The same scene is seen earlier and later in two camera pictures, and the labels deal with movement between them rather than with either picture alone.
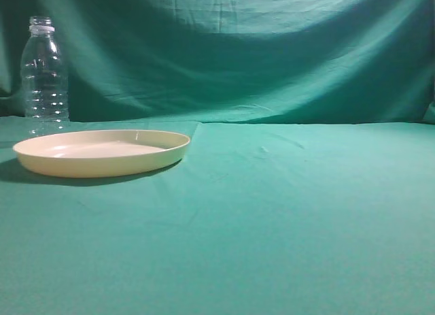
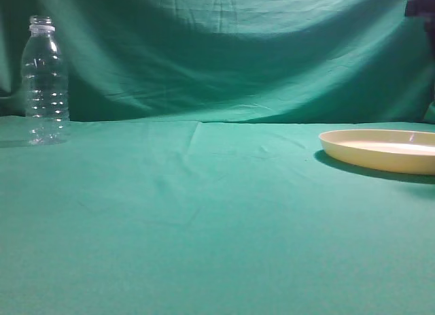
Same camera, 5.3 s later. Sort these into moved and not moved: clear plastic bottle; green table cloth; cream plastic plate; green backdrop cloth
Moved: cream plastic plate
Not moved: green backdrop cloth; clear plastic bottle; green table cloth
